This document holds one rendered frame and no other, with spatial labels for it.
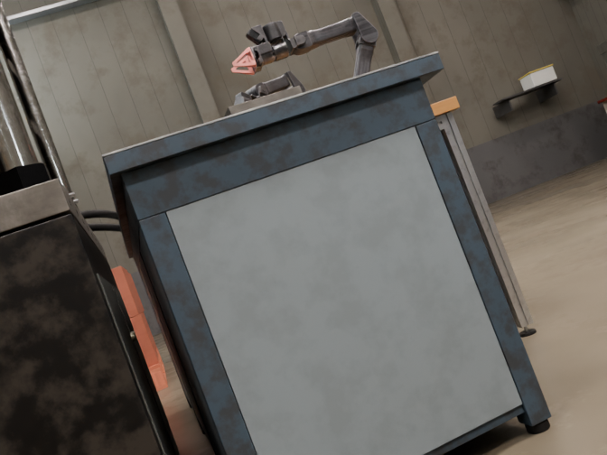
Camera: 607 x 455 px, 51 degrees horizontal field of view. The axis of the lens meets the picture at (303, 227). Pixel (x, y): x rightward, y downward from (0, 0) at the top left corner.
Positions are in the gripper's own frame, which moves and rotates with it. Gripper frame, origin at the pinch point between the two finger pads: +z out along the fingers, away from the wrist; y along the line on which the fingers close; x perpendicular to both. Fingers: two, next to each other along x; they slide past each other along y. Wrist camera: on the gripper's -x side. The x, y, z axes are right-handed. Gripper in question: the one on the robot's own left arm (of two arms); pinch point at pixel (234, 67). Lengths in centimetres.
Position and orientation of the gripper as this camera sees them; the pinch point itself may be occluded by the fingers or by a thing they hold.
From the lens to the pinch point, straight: 229.9
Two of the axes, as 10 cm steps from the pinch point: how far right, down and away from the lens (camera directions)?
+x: 3.9, 9.2, -0.2
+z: -9.1, 3.7, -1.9
